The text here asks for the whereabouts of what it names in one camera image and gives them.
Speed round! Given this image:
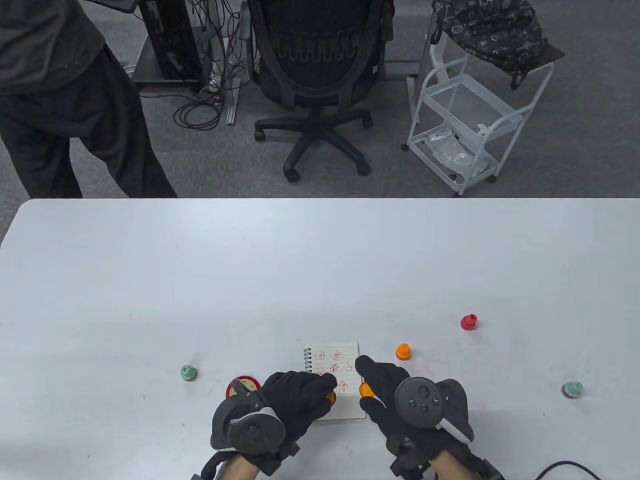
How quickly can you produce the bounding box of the person's left hand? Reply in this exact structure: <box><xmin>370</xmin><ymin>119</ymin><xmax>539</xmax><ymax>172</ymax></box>
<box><xmin>242</xmin><ymin>370</ymin><xmax>338</xmax><ymax>477</ymax></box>

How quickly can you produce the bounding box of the person's right hand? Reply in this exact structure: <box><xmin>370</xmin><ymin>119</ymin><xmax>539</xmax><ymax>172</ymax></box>
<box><xmin>355</xmin><ymin>355</ymin><xmax>485</xmax><ymax>460</ymax></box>

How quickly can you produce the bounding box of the spiral lined notebook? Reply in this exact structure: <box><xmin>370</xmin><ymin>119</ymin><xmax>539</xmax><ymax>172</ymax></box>
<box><xmin>303</xmin><ymin>341</ymin><xmax>367</xmax><ymax>421</ymax></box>

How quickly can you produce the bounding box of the red ink tin lid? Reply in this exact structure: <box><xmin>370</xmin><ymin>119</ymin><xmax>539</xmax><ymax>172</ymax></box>
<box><xmin>226</xmin><ymin>376</ymin><xmax>262</xmax><ymax>399</ymax></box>

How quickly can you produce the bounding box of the person's left forearm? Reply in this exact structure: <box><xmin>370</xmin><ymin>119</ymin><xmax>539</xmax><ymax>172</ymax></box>
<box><xmin>220</xmin><ymin>452</ymin><xmax>263</xmax><ymax>480</ymax></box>

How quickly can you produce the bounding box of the person's right forearm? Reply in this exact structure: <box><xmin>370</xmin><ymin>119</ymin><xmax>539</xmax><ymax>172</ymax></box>
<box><xmin>432</xmin><ymin>450</ymin><xmax>481</xmax><ymax>480</ymax></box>

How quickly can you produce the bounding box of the black white right hand controller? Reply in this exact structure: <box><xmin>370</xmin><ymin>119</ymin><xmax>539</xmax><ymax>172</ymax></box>
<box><xmin>394</xmin><ymin>376</ymin><xmax>475</xmax><ymax>445</ymax></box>

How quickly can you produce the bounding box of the black white hand controller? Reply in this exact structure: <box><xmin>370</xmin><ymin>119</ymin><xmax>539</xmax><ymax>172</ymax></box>
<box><xmin>210</xmin><ymin>377</ymin><xmax>287</xmax><ymax>453</ymax></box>
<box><xmin>394</xmin><ymin>376</ymin><xmax>475</xmax><ymax>445</ymax></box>

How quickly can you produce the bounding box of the black white left hand controller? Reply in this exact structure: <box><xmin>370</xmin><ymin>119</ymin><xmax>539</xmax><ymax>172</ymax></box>
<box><xmin>210</xmin><ymin>377</ymin><xmax>287</xmax><ymax>453</ymax></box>

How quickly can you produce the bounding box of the clear plastic bag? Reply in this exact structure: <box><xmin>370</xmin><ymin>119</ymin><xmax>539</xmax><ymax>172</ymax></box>
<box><xmin>425</xmin><ymin>127</ymin><xmax>488</xmax><ymax>173</ymax></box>

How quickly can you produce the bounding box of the white metal trolley cart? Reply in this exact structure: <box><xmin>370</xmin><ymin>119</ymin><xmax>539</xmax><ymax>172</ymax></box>
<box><xmin>401</xmin><ymin>7</ymin><xmax>556</xmax><ymax>197</ymax></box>

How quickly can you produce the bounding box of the slim white desk leg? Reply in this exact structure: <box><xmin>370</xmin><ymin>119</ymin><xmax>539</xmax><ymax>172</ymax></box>
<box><xmin>207</xmin><ymin>25</ymin><xmax>242</xmax><ymax>126</ymax></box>

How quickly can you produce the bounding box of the grey floor outlet cover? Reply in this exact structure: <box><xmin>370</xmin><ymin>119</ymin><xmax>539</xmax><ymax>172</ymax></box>
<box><xmin>384</xmin><ymin>60</ymin><xmax>418</xmax><ymax>79</ymax></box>

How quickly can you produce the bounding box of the black mesh office chair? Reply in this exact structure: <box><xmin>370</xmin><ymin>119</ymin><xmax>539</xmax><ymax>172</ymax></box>
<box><xmin>240</xmin><ymin>0</ymin><xmax>398</xmax><ymax>183</ymax></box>

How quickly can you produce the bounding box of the black computer stand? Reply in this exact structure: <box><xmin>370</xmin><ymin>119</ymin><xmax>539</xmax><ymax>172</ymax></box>
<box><xmin>129</xmin><ymin>35</ymin><xmax>213</xmax><ymax>95</ymax></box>

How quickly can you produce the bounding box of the black patterned bag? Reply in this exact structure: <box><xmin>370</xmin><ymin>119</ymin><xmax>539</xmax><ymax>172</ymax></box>
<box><xmin>431</xmin><ymin>0</ymin><xmax>548</xmax><ymax>91</ymax></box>

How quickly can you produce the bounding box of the dark brown flat board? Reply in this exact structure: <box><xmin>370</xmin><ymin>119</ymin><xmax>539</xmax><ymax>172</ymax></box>
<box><xmin>505</xmin><ymin>40</ymin><xmax>567</xmax><ymax>76</ymax></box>

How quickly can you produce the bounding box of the black computer tower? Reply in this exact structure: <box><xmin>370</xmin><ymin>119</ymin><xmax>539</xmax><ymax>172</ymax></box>
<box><xmin>137</xmin><ymin>0</ymin><xmax>203</xmax><ymax>81</ymax></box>

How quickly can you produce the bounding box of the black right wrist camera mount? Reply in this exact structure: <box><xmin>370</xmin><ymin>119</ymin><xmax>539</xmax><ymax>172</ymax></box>
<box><xmin>389</xmin><ymin>437</ymin><xmax>506</xmax><ymax>480</ymax></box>

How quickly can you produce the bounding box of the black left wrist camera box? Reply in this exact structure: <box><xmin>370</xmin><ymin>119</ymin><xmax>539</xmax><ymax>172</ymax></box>
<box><xmin>190</xmin><ymin>452</ymin><xmax>223</xmax><ymax>480</ymax></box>

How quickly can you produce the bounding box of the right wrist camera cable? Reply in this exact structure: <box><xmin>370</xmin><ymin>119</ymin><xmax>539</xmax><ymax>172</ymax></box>
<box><xmin>535</xmin><ymin>460</ymin><xmax>601</xmax><ymax>480</ymax></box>

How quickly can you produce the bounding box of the bundle of black cables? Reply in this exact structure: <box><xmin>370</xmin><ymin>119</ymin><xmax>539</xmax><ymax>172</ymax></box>
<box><xmin>172</xmin><ymin>0</ymin><xmax>246</xmax><ymax>132</ymax></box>

